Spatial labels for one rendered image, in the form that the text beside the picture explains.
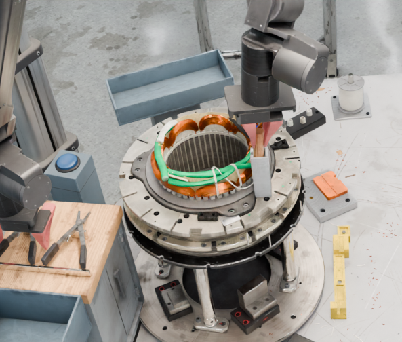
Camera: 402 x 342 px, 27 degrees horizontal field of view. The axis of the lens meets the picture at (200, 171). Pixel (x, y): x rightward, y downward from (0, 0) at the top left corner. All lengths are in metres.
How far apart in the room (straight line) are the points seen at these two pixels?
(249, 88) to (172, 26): 2.59
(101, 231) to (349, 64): 2.18
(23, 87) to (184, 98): 0.32
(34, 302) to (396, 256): 0.73
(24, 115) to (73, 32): 2.19
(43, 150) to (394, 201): 0.75
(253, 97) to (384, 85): 0.91
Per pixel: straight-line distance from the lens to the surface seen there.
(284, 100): 1.29
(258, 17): 1.21
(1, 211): 1.37
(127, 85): 1.80
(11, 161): 1.28
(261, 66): 1.23
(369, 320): 1.65
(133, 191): 1.48
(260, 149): 1.36
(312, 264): 1.70
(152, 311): 1.67
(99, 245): 1.44
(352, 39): 3.64
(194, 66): 1.82
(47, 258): 1.42
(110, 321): 1.53
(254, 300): 1.61
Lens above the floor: 2.11
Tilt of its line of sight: 43 degrees down
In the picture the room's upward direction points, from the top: 10 degrees counter-clockwise
